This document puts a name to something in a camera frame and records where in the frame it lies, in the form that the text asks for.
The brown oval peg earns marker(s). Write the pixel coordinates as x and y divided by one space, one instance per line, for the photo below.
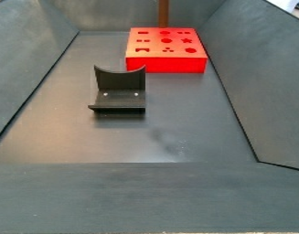
163 13

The red shape-sorting board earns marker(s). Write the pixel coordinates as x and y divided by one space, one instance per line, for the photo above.
166 50

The dark grey curved holder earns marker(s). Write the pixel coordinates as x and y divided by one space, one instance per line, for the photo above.
120 90

